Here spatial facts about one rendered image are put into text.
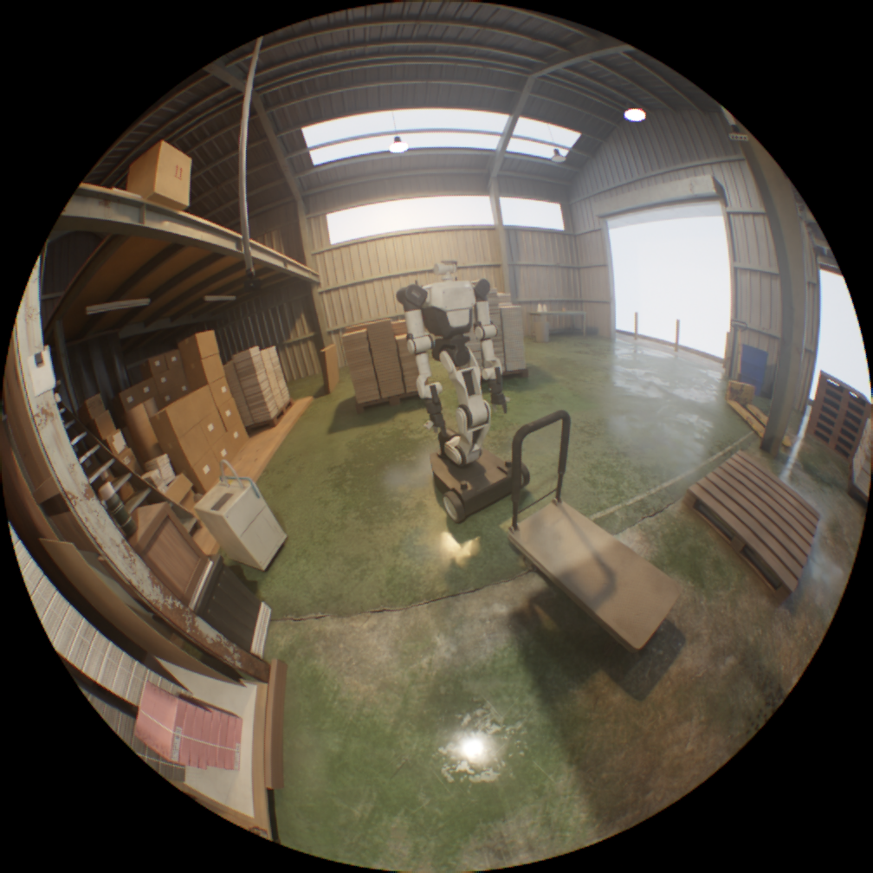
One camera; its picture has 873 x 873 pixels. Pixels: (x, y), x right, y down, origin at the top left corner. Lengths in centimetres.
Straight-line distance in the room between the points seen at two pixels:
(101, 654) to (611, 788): 192
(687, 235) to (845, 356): 540
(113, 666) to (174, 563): 64
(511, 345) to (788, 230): 419
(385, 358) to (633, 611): 353
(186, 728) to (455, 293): 225
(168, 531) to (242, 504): 63
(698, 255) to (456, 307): 860
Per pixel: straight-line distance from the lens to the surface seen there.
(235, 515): 171
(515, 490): 119
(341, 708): 137
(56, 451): 100
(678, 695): 149
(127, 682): 158
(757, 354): 614
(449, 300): 144
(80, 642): 147
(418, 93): 759
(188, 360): 402
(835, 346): 835
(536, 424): 110
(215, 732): 142
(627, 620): 123
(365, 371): 370
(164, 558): 125
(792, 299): 360
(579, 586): 124
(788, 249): 368
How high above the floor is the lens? 124
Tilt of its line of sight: 27 degrees down
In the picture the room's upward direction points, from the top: 9 degrees counter-clockwise
